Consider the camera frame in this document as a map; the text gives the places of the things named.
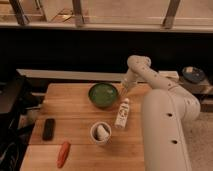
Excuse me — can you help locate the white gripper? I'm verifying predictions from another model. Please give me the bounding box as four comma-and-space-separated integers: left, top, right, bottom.
120, 75, 137, 94

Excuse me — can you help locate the green ceramic bowl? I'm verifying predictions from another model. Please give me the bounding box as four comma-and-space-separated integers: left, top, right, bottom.
88, 83, 118, 108

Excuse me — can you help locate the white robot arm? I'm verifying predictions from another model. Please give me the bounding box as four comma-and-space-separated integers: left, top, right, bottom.
121, 55, 201, 171

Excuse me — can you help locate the white labelled bottle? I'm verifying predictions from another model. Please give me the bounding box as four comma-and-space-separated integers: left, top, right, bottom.
114, 98, 130, 129

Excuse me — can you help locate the white cup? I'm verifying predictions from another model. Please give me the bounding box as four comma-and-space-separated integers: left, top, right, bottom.
90, 122, 111, 146

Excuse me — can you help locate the dark blue plate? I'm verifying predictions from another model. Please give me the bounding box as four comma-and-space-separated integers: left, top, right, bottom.
182, 66, 205, 84

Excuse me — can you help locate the white object inside cup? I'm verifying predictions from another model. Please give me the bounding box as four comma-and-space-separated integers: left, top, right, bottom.
97, 125, 109, 141

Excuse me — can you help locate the orange carrot toy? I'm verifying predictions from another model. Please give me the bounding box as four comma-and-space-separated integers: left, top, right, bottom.
57, 142, 70, 168

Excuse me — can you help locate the black remote control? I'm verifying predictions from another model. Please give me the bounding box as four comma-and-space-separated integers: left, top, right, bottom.
42, 118, 55, 141

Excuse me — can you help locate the black chair at left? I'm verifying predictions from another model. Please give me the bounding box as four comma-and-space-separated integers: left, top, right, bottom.
0, 76, 38, 171

